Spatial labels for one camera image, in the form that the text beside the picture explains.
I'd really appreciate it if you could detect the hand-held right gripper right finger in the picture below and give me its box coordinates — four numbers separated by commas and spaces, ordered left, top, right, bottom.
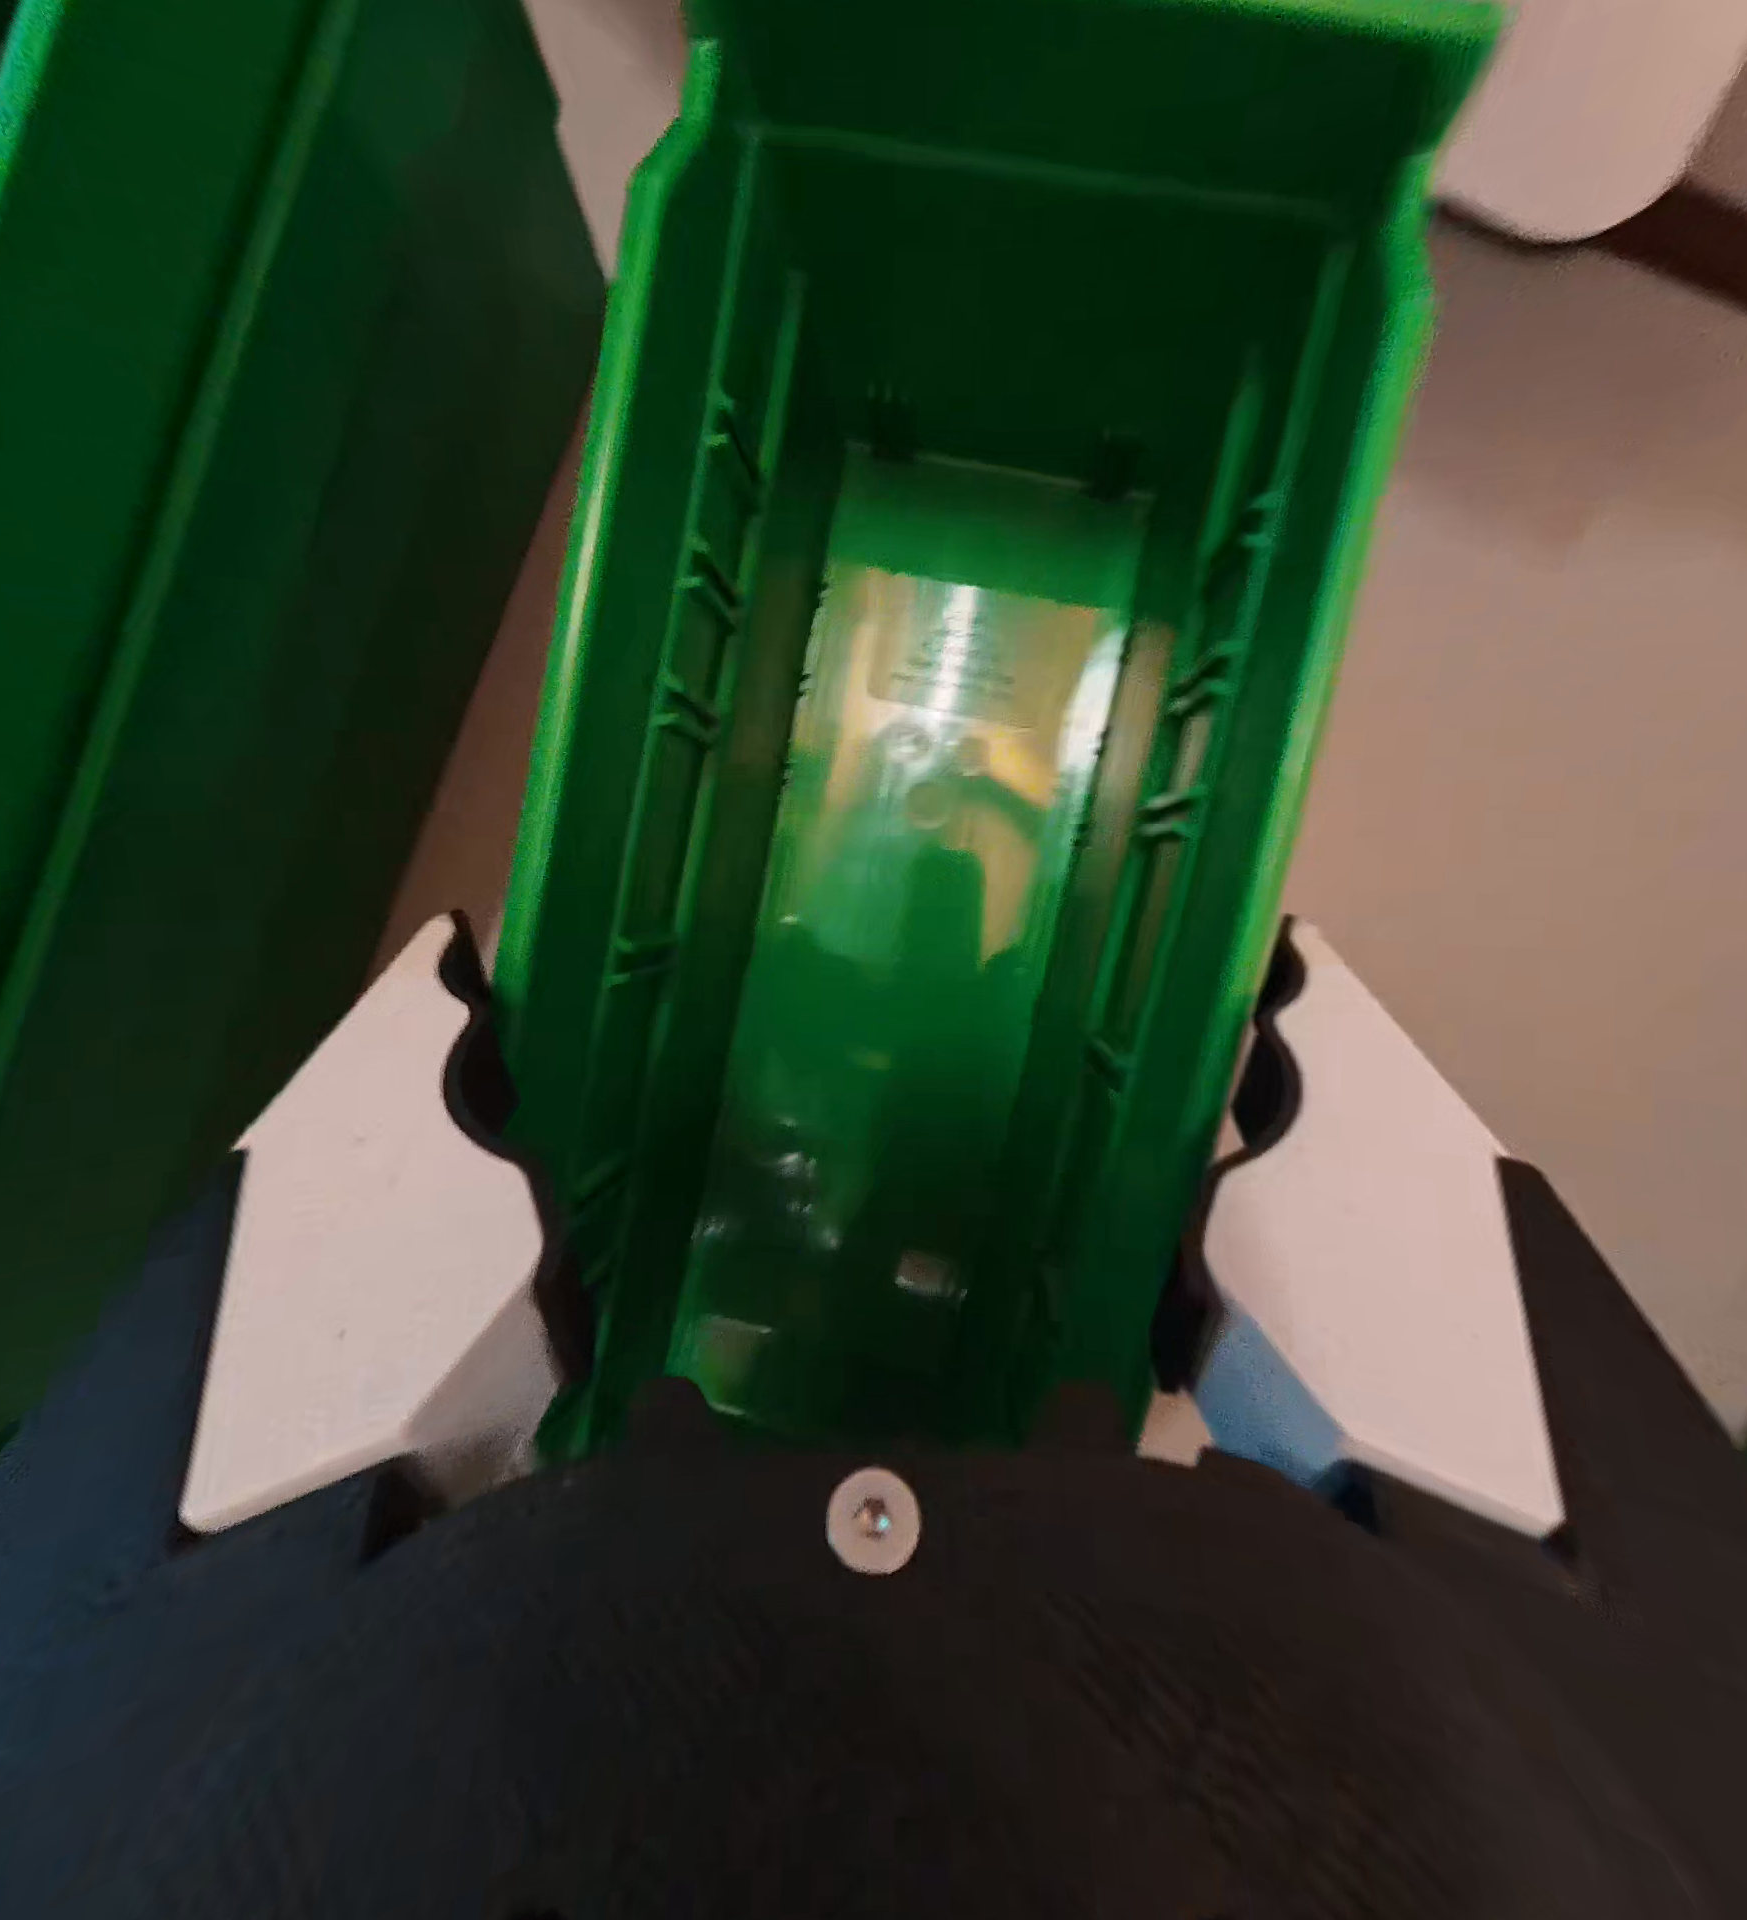
1149, 917, 1568, 1539

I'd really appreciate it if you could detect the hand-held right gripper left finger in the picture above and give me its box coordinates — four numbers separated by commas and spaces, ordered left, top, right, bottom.
177, 912, 597, 1536

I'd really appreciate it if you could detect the green plastic bin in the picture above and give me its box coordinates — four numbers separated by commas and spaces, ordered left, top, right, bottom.
0, 0, 608, 1524
489, 0, 1507, 1464

